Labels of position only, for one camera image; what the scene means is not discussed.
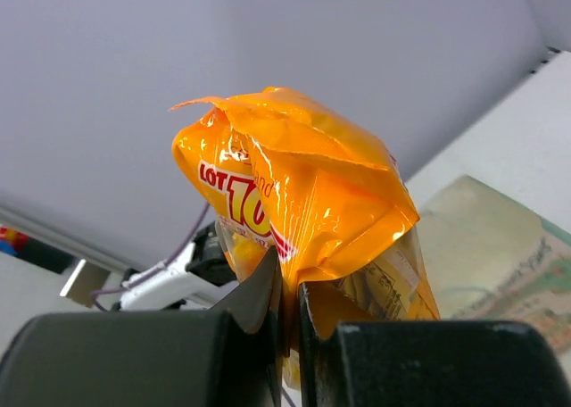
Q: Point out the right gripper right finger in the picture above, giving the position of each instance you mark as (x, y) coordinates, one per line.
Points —
(324, 378)

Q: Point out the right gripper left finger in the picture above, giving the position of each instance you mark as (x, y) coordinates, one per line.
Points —
(250, 365)

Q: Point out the yellow Lot 100 candy bag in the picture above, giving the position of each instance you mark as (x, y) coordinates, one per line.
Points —
(284, 171)

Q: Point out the green paper bag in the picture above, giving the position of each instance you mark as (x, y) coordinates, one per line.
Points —
(489, 257)

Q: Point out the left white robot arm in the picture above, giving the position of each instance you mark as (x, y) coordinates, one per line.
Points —
(197, 279)

